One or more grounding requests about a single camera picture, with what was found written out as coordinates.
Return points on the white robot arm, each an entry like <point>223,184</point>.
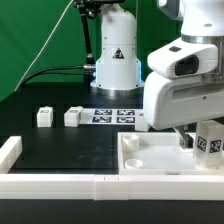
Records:
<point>198,52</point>

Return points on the white square tabletop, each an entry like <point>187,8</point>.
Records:
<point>156,153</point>

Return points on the white u-shaped obstacle fence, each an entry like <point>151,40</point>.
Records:
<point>101,186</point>

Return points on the apriltag marker sheet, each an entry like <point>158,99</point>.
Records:
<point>95,116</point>

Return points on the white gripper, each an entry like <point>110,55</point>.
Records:
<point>172,103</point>

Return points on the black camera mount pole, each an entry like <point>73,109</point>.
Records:
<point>89,9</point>

